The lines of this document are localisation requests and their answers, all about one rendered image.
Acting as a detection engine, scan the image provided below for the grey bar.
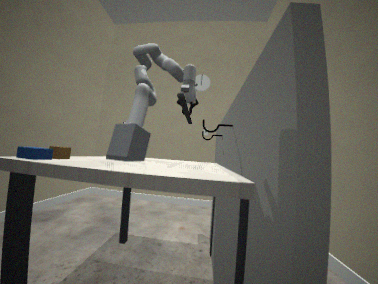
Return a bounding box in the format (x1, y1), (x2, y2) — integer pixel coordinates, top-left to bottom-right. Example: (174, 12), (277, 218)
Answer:
(177, 93), (192, 124)

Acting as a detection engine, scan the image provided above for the small brown box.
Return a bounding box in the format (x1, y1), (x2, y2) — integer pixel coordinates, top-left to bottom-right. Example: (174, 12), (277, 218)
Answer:
(49, 146), (71, 159)

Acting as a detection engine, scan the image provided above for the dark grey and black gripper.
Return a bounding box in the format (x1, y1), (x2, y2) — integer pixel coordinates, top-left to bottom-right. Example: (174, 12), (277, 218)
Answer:
(177, 84), (199, 115)

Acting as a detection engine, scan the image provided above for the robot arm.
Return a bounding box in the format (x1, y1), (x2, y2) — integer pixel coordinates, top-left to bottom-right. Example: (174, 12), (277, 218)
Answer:
(123, 43), (198, 129)

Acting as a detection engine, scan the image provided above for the blue rectangular block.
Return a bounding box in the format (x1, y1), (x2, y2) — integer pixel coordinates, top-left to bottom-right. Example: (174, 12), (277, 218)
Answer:
(16, 146), (53, 160)

